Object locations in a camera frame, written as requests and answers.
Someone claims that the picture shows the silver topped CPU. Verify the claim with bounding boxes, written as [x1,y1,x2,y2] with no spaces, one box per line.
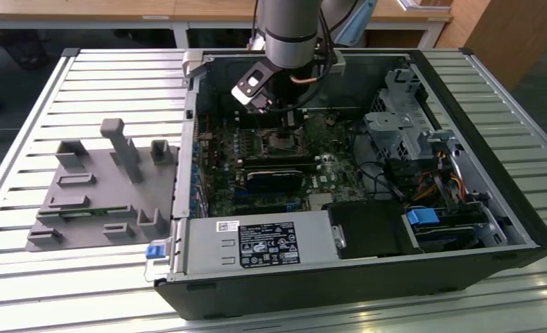
[271,137,299,151]

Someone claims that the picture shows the black RAM slot bank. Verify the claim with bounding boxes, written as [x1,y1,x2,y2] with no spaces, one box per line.
[235,107,310,128]
[243,155,319,171]

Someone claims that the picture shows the CPU socket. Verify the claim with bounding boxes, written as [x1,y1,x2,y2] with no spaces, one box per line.
[258,126,310,156]

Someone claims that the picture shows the black plastic drive cover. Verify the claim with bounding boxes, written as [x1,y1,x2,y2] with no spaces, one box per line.
[323,200,422,260]

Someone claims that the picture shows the green motherboard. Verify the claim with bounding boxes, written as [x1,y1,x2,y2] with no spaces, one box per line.
[194,110,371,218]

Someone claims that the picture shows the metal disk bay cage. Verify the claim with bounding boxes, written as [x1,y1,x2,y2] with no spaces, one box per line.
[363,67,458,162]

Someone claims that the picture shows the pale blue teach pendant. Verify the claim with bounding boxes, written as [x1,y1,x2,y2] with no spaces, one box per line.
[331,0,379,46]

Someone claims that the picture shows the black graphics card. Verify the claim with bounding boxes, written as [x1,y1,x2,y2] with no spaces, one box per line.
[243,169,305,194]

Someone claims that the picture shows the silver finned heat sink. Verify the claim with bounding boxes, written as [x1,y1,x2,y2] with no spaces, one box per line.
[309,193,334,211]

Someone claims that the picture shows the blue disk carrier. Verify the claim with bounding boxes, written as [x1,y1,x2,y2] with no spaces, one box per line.
[406,207,441,228]

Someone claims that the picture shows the silver power supply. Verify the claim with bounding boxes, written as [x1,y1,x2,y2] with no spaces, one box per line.
[183,211,342,275]

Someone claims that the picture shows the grey parts rack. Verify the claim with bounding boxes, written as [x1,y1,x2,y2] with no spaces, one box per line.
[25,118,182,253]

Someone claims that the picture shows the wooden desk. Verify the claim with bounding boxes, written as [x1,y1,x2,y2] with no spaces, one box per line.
[0,0,455,49]

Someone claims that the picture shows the wooden cabinet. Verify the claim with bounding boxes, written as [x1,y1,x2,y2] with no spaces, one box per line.
[434,0,547,91]

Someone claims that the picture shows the green RAM stick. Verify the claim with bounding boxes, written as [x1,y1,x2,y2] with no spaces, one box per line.
[59,207,131,218]

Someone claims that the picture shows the blue case latch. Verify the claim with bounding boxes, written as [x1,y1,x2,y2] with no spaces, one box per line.
[146,242,169,260]

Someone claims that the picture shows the black PC case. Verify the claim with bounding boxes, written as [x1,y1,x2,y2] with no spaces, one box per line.
[154,48,547,322]

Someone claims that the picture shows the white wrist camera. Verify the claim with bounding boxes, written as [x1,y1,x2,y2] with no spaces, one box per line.
[230,62,274,115]

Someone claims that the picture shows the black cable bundle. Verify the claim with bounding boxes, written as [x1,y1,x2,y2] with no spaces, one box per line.
[354,161,413,202]

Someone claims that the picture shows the coloured wire bundle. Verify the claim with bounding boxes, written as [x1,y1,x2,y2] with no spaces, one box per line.
[414,173,469,202]

